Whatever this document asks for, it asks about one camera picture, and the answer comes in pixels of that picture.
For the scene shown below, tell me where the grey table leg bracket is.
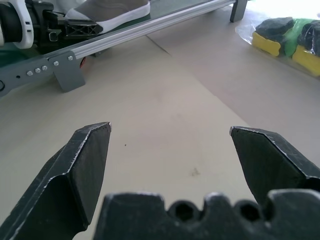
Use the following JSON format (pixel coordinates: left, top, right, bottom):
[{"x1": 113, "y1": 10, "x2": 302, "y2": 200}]
[{"x1": 48, "y1": 49, "x2": 86, "y2": 94}]

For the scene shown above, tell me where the aluminium table frame rail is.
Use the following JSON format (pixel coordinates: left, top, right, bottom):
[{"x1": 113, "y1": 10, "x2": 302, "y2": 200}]
[{"x1": 0, "y1": 0, "x2": 237, "y2": 78}]

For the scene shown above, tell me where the ribbed black finger of the left gripper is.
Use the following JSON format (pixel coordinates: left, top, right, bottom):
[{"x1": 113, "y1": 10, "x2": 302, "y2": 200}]
[{"x1": 64, "y1": 20, "x2": 105, "y2": 39}]

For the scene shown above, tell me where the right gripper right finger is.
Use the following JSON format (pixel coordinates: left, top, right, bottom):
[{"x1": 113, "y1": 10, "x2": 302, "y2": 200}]
[{"x1": 229, "y1": 126, "x2": 320, "y2": 204}]

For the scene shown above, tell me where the grey table leg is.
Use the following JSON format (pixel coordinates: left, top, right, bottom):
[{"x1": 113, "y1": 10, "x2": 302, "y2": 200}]
[{"x1": 229, "y1": 0, "x2": 249, "y2": 24}]

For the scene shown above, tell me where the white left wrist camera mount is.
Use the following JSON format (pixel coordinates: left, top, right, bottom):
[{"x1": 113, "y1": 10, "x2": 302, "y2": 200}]
[{"x1": 0, "y1": 0, "x2": 35, "y2": 50}]

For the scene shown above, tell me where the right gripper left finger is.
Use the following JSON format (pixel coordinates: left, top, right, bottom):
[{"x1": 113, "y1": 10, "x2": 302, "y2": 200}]
[{"x1": 0, "y1": 121, "x2": 113, "y2": 240}]

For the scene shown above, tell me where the yellow and black sponge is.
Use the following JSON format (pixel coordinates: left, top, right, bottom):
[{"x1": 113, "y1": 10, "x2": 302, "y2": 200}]
[
  {"x1": 291, "y1": 20, "x2": 320, "y2": 77},
  {"x1": 251, "y1": 16, "x2": 295, "y2": 57}
]

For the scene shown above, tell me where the grey shoe with white sole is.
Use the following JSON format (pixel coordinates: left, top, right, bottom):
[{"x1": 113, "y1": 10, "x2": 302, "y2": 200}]
[{"x1": 64, "y1": 0, "x2": 151, "y2": 33}]

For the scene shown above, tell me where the clear plastic bag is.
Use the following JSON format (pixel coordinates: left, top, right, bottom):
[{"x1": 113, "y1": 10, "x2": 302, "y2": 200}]
[{"x1": 234, "y1": 16, "x2": 320, "y2": 79}]

